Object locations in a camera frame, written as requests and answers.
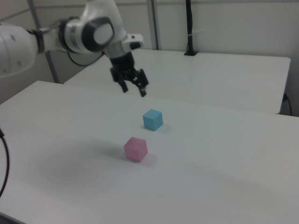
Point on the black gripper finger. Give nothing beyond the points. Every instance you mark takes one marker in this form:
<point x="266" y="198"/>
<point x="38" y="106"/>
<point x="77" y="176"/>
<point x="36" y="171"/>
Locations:
<point x="143" y="81"/>
<point x="124" y="87"/>

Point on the grey metal frame post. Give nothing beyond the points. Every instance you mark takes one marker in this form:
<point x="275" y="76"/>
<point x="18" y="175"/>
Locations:
<point x="53" y="67"/>
<point x="154" y="23"/>

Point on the black pole with base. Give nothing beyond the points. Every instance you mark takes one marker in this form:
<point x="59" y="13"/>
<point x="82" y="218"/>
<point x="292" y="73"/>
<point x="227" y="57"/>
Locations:
<point x="189" y="25"/>

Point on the blue cube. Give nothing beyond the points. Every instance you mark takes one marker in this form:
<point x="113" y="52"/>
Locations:
<point x="151" y="119"/>

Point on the white side table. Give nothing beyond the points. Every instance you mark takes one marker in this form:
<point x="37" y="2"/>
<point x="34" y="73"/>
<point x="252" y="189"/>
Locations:
<point x="210" y="79"/>

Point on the pink cube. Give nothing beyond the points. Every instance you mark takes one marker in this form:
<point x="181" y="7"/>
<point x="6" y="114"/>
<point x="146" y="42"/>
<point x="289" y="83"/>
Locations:
<point x="135" y="149"/>

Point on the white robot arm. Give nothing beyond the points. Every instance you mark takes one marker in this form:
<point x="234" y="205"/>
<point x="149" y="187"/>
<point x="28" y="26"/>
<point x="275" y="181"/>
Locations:
<point x="77" y="35"/>

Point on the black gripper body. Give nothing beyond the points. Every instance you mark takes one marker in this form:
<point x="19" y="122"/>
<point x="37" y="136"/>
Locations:
<point x="123" y="65"/>

